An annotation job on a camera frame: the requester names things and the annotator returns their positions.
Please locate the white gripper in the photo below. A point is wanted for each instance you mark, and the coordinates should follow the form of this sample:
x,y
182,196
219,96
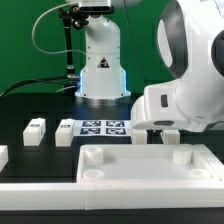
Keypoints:
x,y
156,109

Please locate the white desk top tray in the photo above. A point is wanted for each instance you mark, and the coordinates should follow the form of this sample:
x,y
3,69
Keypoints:
x,y
126,162

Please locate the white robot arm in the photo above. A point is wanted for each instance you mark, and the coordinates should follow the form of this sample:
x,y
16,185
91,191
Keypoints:
x,y
190,41

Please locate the fiducial marker sheet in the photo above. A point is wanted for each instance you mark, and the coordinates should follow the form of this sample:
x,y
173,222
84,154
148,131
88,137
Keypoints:
x,y
114,128

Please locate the white front fence bar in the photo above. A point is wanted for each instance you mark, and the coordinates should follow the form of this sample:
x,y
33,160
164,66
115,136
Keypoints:
x,y
73,196

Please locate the white fence bar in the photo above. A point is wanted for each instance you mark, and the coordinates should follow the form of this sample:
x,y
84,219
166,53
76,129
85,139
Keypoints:
x,y
3,156
73,196

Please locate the white left fence bar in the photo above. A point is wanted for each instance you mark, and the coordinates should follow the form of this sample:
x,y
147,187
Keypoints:
x,y
3,156

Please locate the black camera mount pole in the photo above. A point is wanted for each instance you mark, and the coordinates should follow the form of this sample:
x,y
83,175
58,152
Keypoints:
x,y
72,18

